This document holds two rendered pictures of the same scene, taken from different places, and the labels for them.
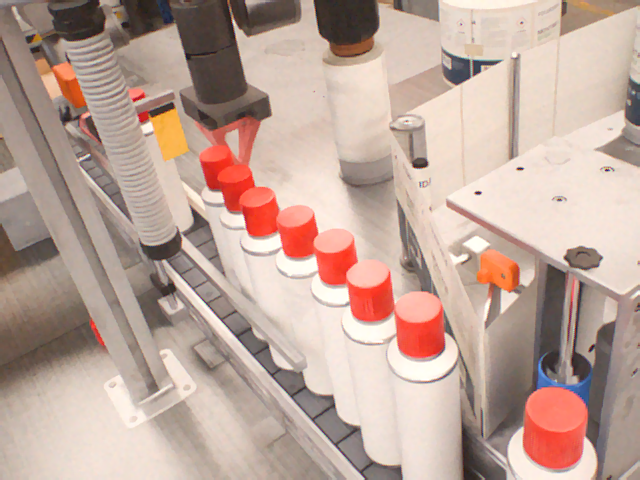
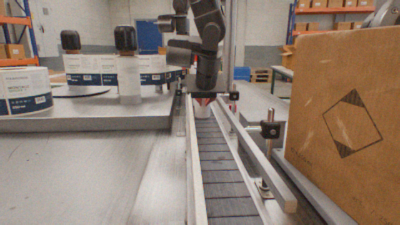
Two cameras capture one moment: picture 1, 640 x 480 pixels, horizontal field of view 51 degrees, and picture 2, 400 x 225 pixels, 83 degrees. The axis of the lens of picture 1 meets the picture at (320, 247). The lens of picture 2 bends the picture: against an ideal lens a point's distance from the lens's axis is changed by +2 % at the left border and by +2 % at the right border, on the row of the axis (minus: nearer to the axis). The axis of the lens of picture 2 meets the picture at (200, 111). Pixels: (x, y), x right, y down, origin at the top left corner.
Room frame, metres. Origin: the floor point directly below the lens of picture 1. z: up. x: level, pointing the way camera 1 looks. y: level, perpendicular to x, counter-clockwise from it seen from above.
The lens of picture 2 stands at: (1.56, 0.54, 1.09)
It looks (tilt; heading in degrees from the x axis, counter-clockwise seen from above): 16 degrees down; 204
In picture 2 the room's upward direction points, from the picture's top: straight up
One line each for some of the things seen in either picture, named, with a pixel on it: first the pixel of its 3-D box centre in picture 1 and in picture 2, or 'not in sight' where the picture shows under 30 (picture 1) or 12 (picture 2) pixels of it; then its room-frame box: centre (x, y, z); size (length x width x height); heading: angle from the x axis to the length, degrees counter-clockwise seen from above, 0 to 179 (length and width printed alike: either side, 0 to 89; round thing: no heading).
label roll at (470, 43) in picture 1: (498, 30); (17, 89); (1.11, -0.37, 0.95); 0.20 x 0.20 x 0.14
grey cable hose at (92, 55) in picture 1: (124, 141); not in sight; (0.47, 0.13, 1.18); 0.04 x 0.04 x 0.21
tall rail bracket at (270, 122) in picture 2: not in sight; (256, 151); (1.18, 0.48, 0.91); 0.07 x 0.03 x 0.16; 118
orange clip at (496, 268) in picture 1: (495, 272); not in sight; (0.35, -0.12, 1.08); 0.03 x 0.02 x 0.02; 28
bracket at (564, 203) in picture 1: (582, 205); not in sight; (0.33, -0.17, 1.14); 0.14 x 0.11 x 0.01; 28
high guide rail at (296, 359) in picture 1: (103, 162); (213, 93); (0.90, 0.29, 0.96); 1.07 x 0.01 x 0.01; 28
